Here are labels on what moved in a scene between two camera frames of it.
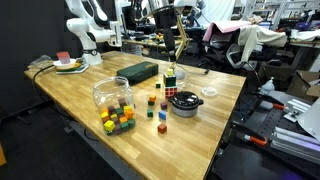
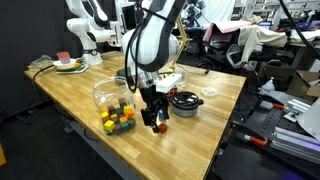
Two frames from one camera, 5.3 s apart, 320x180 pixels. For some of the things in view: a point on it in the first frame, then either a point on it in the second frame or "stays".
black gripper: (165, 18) → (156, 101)
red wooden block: (162, 128) stays
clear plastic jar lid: (209, 91) stays
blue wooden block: (162, 115) stays
